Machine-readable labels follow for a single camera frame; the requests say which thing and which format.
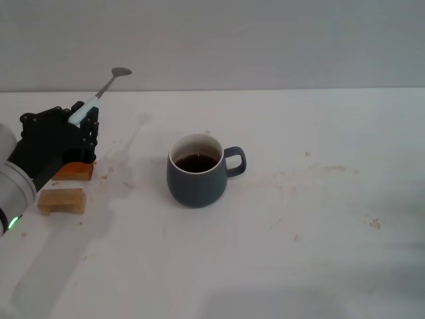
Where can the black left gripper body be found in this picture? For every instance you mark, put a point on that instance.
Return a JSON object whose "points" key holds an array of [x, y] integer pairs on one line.
{"points": [[46, 146]]}

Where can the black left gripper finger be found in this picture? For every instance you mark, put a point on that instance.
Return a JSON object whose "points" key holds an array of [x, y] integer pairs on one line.
{"points": [[86, 143], [95, 133]]}

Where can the black left gripper thumb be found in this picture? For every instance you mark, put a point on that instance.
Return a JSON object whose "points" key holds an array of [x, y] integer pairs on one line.
{"points": [[46, 115]]}

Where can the dark grey ceramic cup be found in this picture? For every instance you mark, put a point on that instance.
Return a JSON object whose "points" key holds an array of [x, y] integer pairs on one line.
{"points": [[196, 189]]}

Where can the orange-brown wooden block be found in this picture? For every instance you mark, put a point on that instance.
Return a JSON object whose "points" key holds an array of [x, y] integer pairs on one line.
{"points": [[78, 172]]}

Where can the light wooden block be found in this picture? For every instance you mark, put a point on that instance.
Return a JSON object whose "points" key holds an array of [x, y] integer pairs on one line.
{"points": [[63, 199]]}

